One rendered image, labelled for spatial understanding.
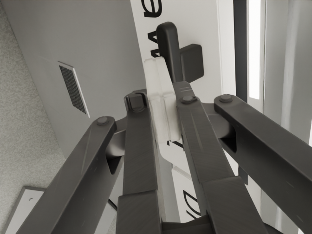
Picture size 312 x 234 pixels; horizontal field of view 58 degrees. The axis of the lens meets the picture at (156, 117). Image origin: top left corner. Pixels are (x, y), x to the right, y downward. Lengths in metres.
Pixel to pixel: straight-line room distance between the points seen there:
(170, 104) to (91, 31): 0.34
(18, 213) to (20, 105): 0.44
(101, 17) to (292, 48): 0.27
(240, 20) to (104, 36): 0.24
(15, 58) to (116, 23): 0.74
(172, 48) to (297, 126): 0.11
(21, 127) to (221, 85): 1.00
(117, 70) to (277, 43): 0.27
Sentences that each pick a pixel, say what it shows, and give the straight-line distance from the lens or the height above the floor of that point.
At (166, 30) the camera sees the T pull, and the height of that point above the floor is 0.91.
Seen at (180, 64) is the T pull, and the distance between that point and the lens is 0.22.
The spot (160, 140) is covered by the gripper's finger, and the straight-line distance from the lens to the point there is 0.16.
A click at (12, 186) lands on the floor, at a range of 1.26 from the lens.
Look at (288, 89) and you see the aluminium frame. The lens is 0.24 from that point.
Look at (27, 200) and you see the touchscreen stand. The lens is 1.28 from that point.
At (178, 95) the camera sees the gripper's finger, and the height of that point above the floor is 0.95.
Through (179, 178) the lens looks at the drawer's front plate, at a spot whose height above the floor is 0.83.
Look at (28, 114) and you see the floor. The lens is 1.16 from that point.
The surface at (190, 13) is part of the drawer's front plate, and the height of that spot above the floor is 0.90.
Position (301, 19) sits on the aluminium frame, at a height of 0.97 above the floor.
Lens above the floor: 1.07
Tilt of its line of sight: 47 degrees down
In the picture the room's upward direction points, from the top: 115 degrees clockwise
